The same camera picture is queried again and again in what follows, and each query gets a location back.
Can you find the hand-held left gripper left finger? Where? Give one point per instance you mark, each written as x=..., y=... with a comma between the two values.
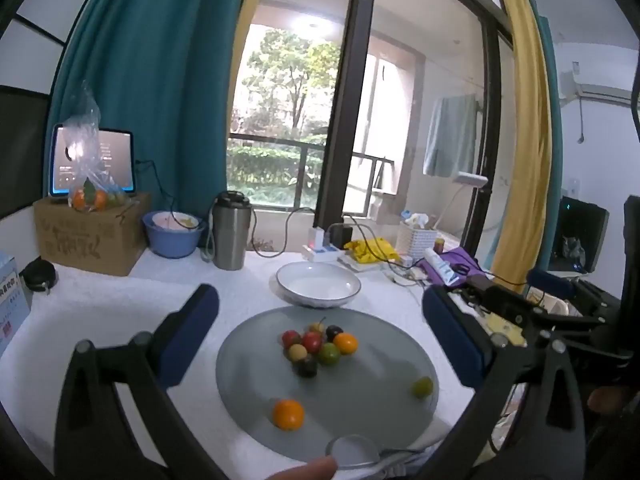
x=192, y=325

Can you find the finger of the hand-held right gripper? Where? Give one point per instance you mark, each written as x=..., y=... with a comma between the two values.
x=500, y=295
x=550, y=282

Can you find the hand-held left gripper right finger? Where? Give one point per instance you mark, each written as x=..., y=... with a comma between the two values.
x=452, y=330

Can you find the green round fruit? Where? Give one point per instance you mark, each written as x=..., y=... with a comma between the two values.
x=329, y=353
x=422, y=386

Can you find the red tomato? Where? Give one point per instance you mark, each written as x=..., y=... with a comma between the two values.
x=312, y=342
x=290, y=338

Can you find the orange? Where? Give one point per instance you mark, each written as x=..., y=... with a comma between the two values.
x=288, y=414
x=345, y=343

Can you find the grey round glass plate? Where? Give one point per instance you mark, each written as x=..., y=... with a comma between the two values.
x=380, y=410

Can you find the tan yellow round fruit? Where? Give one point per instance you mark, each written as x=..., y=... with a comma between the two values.
x=297, y=352

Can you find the small dark plum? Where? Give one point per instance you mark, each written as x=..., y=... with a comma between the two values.
x=333, y=332

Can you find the large dark plum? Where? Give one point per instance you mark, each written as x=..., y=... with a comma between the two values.
x=307, y=366

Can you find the small yellow red fruit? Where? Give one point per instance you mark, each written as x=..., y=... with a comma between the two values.
x=315, y=329

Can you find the white bowl with dark rim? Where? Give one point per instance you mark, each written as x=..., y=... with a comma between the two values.
x=320, y=285

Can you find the person's right hand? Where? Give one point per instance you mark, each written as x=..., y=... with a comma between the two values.
x=606, y=400

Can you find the person's left hand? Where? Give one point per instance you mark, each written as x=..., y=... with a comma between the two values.
x=305, y=470

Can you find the purple cloth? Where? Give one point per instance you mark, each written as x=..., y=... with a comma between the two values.
x=467, y=257

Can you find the black monitor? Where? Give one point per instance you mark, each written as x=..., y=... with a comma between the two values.
x=577, y=235

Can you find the white and blue tube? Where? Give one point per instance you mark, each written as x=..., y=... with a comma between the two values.
x=442, y=265

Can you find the blue plastic bowl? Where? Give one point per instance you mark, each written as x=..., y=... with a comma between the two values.
x=172, y=242

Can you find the white woven basket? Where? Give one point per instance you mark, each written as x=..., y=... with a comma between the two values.
x=417, y=240

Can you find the steel tumbler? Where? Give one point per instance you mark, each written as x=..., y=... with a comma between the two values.
x=230, y=235

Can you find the yellow printed plastic bag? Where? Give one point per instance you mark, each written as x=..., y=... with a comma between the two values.
x=370, y=251

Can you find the white desk lamp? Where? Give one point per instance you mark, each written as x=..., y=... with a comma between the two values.
x=470, y=179

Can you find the cardboard box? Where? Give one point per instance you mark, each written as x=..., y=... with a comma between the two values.
x=90, y=240

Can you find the black charger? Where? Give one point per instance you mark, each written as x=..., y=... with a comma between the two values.
x=342, y=236

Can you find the white power strip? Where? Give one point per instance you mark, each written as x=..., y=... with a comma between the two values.
x=325, y=255

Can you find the white charger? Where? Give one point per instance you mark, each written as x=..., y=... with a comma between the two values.
x=318, y=237

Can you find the metal spoon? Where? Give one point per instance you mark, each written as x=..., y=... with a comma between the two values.
x=352, y=452

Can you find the black round case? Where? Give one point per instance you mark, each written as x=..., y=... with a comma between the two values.
x=39, y=275

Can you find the light blue towel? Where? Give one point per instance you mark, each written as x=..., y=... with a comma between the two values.
x=450, y=135

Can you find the teal curtain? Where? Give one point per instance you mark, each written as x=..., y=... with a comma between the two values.
x=550, y=110
x=150, y=60

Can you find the yellow curtain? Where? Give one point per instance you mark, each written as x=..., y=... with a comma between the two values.
x=525, y=110
x=252, y=0

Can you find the tablet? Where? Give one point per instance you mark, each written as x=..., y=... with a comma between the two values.
x=117, y=160

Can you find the blue and white box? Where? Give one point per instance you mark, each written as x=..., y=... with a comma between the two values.
x=10, y=300

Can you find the clear plastic bag of fruit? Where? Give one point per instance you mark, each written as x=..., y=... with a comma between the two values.
x=85, y=160

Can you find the white air conditioner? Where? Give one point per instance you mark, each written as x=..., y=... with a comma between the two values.
x=600, y=87

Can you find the balcony railing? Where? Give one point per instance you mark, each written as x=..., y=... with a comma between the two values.
x=280, y=142

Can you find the black window frame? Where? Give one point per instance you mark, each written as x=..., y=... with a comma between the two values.
x=350, y=85

